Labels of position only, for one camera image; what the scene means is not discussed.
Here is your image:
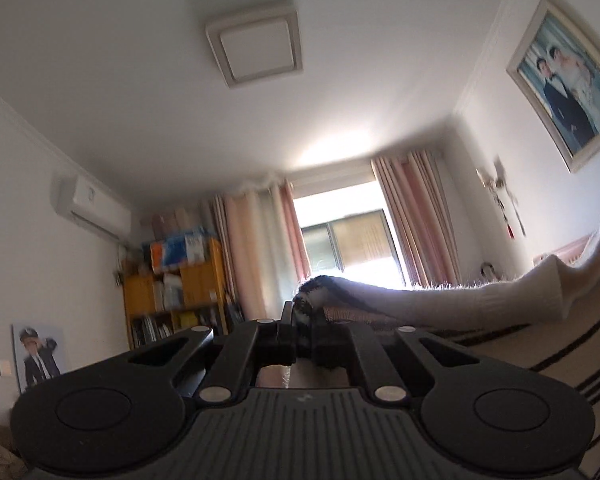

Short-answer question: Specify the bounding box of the white striped knit sweater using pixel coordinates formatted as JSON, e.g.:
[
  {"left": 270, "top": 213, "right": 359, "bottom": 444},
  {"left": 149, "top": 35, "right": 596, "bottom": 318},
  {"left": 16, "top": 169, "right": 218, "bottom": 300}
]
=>
[{"left": 256, "top": 227, "right": 600, "bottom": 479}]

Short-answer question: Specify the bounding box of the dark hanging tote bag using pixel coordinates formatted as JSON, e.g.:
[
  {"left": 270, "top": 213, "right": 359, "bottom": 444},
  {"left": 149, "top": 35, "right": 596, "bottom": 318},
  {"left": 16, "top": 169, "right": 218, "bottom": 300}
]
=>
[{"left": 224, "top": 294, "right": 245, "bottom": 333}]

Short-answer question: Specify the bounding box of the wooden bookshelf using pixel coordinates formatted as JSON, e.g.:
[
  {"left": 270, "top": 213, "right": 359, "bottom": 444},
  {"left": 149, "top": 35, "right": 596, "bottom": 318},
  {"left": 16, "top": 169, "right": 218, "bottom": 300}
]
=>
[{"left": 121, "top": 238, "right": 230, "bottom": 349}]

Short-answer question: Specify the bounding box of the pink sheer curtain left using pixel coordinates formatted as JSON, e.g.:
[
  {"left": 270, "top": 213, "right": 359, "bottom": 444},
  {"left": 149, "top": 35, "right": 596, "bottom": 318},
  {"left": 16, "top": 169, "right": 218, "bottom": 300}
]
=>
[{"left": 213, "top": 179, "right": 311, "bottom": 320}]

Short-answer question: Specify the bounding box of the pink striped curtain right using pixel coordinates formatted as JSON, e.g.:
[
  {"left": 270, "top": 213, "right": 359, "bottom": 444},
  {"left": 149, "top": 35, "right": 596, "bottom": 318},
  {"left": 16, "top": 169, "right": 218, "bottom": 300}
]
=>
[{"left": 372, "top": 151, "right": 462, "bottom": 287}]

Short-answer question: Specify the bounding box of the child pilot portrait poster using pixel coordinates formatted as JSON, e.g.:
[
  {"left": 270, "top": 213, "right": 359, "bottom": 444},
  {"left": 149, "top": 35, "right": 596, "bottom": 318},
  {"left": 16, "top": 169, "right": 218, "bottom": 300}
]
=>
[{"left": 12, "top": 323, "right": 67, "bottom": 393}]

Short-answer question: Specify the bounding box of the wooden bed headboard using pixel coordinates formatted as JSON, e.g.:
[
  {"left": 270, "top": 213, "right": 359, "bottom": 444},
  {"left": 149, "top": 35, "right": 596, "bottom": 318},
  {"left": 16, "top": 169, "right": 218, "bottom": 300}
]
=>
[{"left": 533, "top": 234, "right": 593, "bottom": 266}]

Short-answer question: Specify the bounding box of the square ceiling lamp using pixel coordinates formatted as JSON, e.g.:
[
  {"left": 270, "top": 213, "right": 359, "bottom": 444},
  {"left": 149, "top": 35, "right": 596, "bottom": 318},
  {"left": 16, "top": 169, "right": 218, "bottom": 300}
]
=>
[{"left": 204, "top": 2, "right": 303, "bottom": 88}]

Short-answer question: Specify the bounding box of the framed wedding photo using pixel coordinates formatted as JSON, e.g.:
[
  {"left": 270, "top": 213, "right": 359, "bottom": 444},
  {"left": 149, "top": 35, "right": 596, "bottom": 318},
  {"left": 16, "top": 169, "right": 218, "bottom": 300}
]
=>
[{"left": 506, "top": 0, "right": 600, "bottom": 174}]

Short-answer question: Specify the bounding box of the white wall switch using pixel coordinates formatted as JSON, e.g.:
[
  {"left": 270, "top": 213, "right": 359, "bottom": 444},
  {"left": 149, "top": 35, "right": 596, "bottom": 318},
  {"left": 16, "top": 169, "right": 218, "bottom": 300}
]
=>
[{"left": 0, "top": 359, "right": 14, "bottom": 377}]

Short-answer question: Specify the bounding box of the wall hanging ornament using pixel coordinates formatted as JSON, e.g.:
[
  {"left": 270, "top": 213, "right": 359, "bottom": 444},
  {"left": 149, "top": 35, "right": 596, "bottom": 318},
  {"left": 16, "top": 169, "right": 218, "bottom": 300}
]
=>
[{"left": 476, "top": 156, "right": 527, "bottom": 240}]

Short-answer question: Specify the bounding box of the white wall air conditioner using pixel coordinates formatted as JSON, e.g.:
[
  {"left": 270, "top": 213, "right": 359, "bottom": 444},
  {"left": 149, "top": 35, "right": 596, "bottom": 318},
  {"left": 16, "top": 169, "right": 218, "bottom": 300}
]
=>
[{"left": 57, "top": 176, "right": 132, "bottom": 240}]

